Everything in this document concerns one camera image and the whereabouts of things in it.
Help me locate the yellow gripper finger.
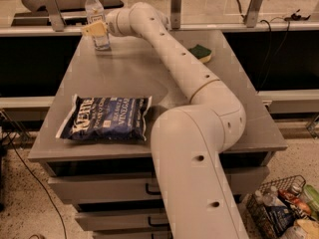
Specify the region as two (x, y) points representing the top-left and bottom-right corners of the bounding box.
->
(82, 21), (107, 37)

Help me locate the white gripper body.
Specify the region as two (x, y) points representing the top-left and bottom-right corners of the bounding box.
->
(106, 9), (131, 37)

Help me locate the clear plastic water bottle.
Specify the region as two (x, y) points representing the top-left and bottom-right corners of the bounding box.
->
(85, 0), (110, 51)

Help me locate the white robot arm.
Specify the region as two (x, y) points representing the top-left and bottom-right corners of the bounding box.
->
(83, 2), (249, 239)

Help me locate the blue Kettle chip bag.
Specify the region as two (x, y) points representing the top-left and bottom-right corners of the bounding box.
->
(56, 95), (153, 141)

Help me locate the plastic bottle in basket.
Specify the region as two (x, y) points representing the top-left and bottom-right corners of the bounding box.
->
(254, 186), (284, 207)

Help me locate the dark snack bag in basket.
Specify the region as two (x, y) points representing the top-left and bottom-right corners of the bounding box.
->
(265, 206), (295, 236)

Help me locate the green yellow sponge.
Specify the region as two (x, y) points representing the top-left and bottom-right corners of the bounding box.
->
(189, 45), (211, 63)

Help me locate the grey drawer cabinet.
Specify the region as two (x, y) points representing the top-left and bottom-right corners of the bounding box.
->
(29, 31), (285, 239)

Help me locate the green can in basket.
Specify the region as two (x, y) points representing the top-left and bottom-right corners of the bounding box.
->
(301, 184), (319, 214)

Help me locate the left metal bracket post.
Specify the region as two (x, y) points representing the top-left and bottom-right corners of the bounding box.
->
(43, 0), (65, 32)

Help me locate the metal bracket post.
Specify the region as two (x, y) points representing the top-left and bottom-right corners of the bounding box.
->
(43, 0), (65, 32)
(243, 0), (263, 28)
(170, 0), (181, 29)

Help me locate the middle metal bracket post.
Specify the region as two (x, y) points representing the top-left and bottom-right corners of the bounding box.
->
(170, 0), (181, 29)

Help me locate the right metal bracket post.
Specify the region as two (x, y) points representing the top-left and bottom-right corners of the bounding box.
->
(243, 0), (263, 28)

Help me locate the black floor cable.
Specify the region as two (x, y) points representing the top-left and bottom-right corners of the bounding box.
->
(0, 129), (69, 239)

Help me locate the black wall cable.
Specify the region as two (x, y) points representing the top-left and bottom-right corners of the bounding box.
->
(232, 0), (304, 92)

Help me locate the wire basket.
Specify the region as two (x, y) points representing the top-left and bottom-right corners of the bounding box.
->
(247, 175), (318, 239)

